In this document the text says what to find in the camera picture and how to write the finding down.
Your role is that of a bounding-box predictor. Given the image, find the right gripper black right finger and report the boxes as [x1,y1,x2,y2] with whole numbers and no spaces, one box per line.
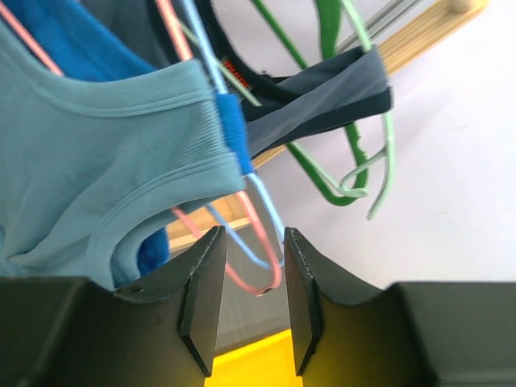
[284,227,388,376]

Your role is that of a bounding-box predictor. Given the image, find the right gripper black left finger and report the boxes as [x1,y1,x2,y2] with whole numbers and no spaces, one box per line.
[116,227,227,377]

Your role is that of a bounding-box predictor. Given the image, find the pink wire hanger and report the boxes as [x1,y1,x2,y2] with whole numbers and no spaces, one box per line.
[1,2,281,297]

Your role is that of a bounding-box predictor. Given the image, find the light blue tank top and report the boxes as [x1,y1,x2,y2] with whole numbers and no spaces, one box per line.
[1,26,244,289]

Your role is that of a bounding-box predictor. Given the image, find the royal blue tank top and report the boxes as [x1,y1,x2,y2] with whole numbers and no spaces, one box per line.
[4,0,252,276]

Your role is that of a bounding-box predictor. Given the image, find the light blue wire hanger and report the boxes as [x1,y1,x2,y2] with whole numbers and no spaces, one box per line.
[181,1,285,270]

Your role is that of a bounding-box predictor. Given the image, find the mint green hanger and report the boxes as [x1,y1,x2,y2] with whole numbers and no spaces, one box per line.
[192,1,392,219]

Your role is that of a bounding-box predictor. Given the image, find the dark navy tank top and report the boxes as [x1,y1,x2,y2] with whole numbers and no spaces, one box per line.
[80,0,394,159]

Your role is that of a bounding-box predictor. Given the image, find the dark green hanger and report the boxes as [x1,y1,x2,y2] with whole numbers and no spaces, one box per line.
[257,1,372,206]

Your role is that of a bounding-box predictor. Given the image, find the yellow plastic tray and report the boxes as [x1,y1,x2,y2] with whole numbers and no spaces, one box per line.
[204,330,303,387]

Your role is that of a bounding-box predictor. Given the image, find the wooden clothes rack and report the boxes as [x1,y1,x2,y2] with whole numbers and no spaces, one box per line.
[167,0,491,253]

